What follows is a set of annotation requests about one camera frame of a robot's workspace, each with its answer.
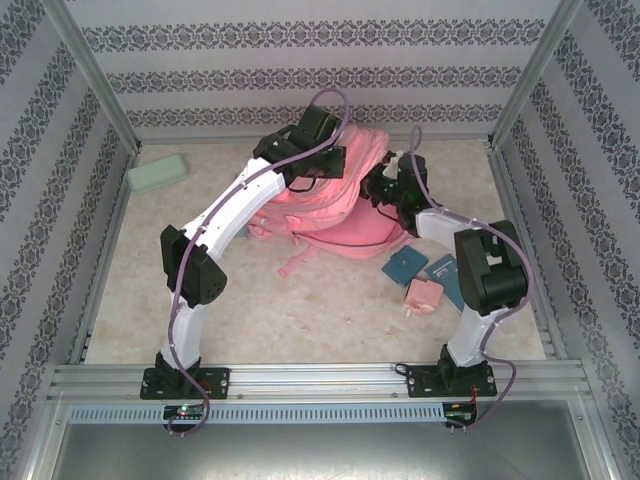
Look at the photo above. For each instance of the aluminium side rail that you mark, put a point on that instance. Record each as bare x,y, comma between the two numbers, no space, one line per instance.
107,250
545,325

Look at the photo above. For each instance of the pink backpack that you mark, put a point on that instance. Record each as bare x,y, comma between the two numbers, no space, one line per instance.
350,235

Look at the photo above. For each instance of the grey metal sheet panel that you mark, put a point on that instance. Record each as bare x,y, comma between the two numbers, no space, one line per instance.
320,455

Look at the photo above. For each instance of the teal snap wallet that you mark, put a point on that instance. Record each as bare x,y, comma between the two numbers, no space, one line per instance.
404,265

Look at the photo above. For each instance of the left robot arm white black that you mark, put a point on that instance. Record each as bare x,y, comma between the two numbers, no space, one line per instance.
240,205

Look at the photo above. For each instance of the aluminium back rail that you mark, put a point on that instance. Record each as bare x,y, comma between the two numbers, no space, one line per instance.
200,139

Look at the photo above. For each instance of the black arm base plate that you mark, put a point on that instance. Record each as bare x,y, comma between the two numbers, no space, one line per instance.
215,382
420,382

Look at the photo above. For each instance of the small controller circuit board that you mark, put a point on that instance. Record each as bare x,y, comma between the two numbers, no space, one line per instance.
461,414
185,411

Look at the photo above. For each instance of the blue booklet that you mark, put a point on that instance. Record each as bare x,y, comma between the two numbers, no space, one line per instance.
442,272

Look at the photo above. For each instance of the aluminium frame post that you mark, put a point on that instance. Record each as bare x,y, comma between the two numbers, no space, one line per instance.
532,75
93,75

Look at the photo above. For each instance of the mint green pencil case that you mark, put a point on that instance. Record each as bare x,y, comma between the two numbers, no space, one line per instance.
155,172

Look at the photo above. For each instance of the aluminium mounting rail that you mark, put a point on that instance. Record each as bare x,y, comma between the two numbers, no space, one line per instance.
320,380

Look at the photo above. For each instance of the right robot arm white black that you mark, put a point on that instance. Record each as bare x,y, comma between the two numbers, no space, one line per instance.
472,335

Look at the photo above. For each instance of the small teal case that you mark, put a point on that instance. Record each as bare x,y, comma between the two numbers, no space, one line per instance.
242,232

